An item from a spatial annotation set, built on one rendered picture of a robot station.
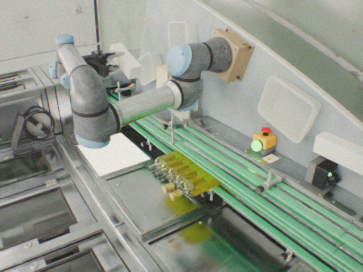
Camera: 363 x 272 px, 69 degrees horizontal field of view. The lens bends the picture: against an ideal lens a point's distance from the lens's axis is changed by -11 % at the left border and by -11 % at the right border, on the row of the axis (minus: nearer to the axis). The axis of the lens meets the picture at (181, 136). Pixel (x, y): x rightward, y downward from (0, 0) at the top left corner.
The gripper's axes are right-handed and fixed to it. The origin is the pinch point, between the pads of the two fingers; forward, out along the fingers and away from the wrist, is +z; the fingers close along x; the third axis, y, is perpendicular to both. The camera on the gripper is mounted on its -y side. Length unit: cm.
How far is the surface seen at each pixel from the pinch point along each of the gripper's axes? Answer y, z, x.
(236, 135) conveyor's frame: -57, 30, 10
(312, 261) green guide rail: -118, 14, 7
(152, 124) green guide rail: -11.6, 16.5, 38.7
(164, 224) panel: -71, -11, 34
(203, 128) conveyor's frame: -44, 23, 14
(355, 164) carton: -104, 28, -23
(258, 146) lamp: -72, 25, -1
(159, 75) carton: 4.2, 26.6, 17.1
